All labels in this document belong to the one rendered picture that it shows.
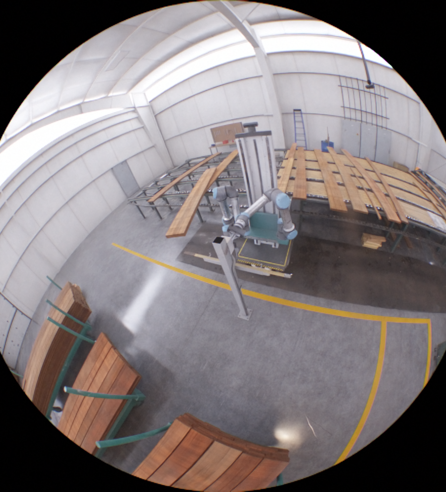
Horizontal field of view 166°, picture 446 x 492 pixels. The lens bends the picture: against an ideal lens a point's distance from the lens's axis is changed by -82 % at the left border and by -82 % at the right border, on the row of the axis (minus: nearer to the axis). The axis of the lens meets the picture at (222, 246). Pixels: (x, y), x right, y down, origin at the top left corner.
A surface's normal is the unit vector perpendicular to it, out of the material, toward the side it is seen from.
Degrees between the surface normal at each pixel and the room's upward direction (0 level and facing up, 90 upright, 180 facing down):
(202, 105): 88
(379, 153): 90
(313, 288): 0
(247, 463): 0
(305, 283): 0
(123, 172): 90
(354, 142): 90
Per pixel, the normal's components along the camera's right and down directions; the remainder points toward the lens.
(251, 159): -0.44, 0.71
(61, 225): 0.85, 0.15
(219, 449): -0.24, -0.69
